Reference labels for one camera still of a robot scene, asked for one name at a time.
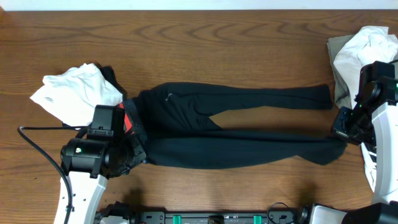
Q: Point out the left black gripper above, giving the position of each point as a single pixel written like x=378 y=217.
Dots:
x=140 y=152

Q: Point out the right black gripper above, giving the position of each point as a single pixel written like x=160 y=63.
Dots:
x=339 y=126

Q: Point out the black leggings with red waistband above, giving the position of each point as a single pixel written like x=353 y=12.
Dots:
x=173 y=124

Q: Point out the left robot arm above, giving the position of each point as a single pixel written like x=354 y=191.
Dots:
x=107 y=149

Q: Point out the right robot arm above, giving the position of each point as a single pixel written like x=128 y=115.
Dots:
x=372 y=121

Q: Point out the white black striped garment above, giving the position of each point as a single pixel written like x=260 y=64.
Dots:
x=369 y=157

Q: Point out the white folded shirt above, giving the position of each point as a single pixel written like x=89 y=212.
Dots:
x=49 y=95

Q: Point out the black folded garment under shirt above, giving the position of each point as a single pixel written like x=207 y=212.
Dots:
x=109 y=77

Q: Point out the white crumpled garment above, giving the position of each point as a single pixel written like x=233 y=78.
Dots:
x=348 y=54

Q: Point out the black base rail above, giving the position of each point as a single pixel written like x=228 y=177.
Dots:
x=211 y=217

